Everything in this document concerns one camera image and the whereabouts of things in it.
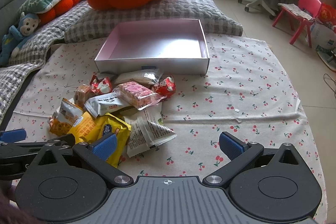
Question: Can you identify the yellow blue cracker pack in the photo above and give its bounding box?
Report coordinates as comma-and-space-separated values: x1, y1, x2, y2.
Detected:
96, 114, 131, 168

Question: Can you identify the yellow orange snack pouch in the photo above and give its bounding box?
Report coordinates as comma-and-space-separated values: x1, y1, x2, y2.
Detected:
68, 112, 98, 144

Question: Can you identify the brown cake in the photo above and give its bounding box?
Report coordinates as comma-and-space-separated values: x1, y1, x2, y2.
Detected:
74, 84, 93, 109

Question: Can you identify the small orange pumpkin cushion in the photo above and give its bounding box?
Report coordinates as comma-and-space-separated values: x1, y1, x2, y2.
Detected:
38, 0, 81, 26

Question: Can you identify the pink silver cardboard box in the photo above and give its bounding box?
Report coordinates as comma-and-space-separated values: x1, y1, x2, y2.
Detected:
94, 19, 210, 75

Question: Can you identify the red candy packet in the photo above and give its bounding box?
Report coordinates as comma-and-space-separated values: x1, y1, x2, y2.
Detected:
89, 75, 113, 96
151, 76, 176, 99

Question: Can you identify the blue monkey plush toy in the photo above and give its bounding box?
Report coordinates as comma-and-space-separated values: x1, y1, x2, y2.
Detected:
0, 12, 41, 67

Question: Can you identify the clear rice cracker packet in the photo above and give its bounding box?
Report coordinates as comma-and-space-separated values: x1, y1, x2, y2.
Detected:
114, 69, 163, 85

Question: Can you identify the grey orange snack packet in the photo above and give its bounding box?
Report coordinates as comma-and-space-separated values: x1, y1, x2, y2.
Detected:
50, 98, 84, 136

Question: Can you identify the white text snack packet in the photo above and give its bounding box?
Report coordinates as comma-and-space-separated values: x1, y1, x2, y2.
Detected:
124, 102, 177, 157

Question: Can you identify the red gift bag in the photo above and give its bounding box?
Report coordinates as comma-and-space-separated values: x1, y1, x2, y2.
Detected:
318, 3, 336, 29

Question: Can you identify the grey checkered quilt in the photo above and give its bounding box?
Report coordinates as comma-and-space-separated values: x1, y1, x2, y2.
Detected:
1, 0, 243, 117

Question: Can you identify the cherry print cloth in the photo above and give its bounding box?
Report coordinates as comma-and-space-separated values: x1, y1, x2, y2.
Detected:
4, 33, 328, 223

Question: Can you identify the red pink child chair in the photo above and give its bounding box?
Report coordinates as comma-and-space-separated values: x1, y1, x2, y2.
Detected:
272, 0, 322, 48

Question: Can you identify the white monkey logo snack pack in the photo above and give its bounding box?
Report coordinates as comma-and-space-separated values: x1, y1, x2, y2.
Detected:
84, 92, 131, 118

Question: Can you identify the pink peach oolong snack bar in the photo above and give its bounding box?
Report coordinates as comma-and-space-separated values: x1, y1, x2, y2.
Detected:
115, 81, 166, 111

